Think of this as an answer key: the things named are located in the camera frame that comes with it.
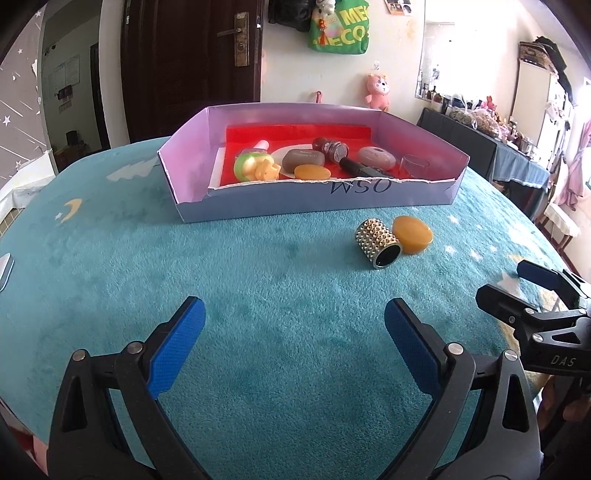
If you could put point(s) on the white flat device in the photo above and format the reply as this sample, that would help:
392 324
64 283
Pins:
4 272

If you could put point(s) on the black cabinet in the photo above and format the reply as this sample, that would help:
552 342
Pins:
461 143

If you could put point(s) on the pink cap nail polish bottle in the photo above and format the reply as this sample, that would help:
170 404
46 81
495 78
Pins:
261 146

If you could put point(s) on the green and yellow toy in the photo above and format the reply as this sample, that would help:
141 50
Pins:
251 166

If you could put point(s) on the black hanging bag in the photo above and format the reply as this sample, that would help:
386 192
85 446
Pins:
288 11

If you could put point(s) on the clear glass cup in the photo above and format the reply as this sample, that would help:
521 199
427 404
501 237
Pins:
414 165

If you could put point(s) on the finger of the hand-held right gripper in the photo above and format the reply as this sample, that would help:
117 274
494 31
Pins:
501 307
538 274

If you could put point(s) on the grey starred curtain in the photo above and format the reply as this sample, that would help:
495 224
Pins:
21 110

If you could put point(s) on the purple cardboard box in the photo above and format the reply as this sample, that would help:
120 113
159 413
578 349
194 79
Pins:
258 203

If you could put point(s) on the white and pink round device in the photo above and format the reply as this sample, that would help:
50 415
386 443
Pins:
376 157

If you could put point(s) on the glitter nail polish bottle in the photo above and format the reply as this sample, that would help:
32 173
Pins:
336 150

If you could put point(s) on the table with blue cloth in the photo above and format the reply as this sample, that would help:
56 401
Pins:
521 170

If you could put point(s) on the wall mirror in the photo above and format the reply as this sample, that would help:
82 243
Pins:
466 50

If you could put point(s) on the white stool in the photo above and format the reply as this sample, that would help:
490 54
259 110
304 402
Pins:
561 224

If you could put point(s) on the dark wooden door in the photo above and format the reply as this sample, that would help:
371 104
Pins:
184 69

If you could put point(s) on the gold studded cylinder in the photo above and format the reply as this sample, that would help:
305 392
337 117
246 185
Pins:
376 237

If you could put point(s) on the green tote bag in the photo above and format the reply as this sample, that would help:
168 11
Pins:
339 27

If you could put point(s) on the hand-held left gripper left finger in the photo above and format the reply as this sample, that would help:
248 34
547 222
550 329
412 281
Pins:
178 346

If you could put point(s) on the small yellow oval soap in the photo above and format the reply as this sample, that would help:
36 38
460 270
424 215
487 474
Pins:
313 172

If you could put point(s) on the large yellow oval soap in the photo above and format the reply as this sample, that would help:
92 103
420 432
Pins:
413 235

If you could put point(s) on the pink hanging clothes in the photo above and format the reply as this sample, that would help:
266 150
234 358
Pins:
577 170

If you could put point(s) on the pink plush toy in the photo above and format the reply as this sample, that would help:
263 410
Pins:
377 90

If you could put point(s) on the red printed sheet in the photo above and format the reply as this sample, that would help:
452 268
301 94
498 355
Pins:
351 134

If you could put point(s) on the teal star blanket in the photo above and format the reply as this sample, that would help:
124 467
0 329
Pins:
254 277

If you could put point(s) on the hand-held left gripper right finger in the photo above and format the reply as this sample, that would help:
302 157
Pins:
411 346

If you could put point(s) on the black star nail polish bottle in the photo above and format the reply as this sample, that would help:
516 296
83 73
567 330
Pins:
364 169

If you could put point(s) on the red ball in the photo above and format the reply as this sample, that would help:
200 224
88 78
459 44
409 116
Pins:
319 143

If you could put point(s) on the white wardrobe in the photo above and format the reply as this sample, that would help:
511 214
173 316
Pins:
542 92

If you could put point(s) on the wall photos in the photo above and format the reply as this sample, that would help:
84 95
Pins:
399 6

